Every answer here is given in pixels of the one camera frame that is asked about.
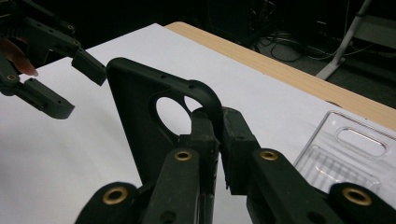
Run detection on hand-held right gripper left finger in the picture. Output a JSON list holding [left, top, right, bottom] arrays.
[[143, 106, 221, 224]]

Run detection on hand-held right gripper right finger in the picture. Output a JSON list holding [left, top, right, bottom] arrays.
[[220, 106, 344, 224]]

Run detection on white table mat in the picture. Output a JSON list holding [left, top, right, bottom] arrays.
[[0, 22, 396, 224]]

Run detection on clear plastic packaging tray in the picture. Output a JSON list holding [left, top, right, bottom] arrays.
[[293, 110, 396, 209]]

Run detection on white-legged wooden desk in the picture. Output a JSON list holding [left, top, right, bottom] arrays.
[[315, 0, 396, 81]]

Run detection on bundle of floor cables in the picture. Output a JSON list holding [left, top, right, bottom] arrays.
[[255, 0, 375, 63]]

